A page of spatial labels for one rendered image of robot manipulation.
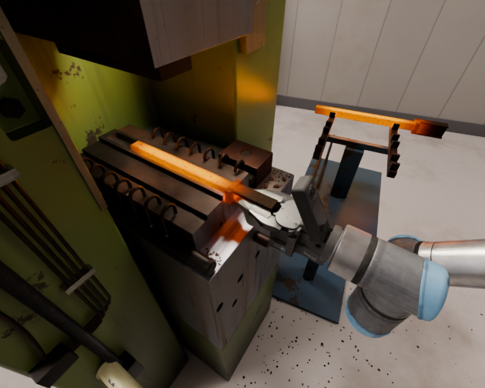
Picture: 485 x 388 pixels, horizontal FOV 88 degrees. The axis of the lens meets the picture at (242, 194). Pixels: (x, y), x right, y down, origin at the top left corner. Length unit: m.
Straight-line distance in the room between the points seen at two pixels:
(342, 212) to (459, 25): 2.40
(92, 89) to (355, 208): 0.92
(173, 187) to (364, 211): 0.71
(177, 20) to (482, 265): 0.57
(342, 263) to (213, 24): 0.39
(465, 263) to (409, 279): 0.15
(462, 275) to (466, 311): 1.28
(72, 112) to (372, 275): 0.78
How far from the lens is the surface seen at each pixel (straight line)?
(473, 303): 1.93
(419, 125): 1.03
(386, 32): 3.05
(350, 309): 0.59
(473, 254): 0.59
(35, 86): 0.41
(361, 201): 1.06
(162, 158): 0.63
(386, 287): 0.47
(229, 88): 0.71
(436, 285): 0.48
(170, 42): 0.33
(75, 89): 0.82
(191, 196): 0.54
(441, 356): 1.68
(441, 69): 3.21
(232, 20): 0.41
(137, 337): 0.87
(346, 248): 0.45
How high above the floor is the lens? 1.36
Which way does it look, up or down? 44 degrees down
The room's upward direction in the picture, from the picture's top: straight up
